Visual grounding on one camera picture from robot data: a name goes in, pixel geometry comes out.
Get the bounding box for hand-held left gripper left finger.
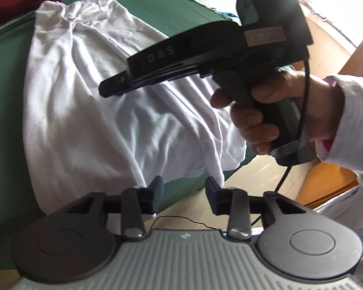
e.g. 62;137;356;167
60;176;164;242

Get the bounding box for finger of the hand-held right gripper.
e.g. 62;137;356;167
98;66;200;99

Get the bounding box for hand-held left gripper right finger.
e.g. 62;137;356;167
206;177;315;240

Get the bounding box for white shirt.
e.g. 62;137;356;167
23;0;247;215

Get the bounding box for person's right forearm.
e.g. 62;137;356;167
316;74;363;182

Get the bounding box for person's right hand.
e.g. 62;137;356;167
210;69;345;156

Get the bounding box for blue patterned bed sheet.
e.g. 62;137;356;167
217;10;239;25

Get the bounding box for green bed cover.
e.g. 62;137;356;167
0;0;257;230

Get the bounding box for orange sheet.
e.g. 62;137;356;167
295;160;359;209

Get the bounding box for folded green white striped garment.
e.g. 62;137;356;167
0;12;37;40

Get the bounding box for thin black wire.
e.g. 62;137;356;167
151;215;227;236

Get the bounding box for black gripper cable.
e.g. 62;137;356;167
251;57;311;227

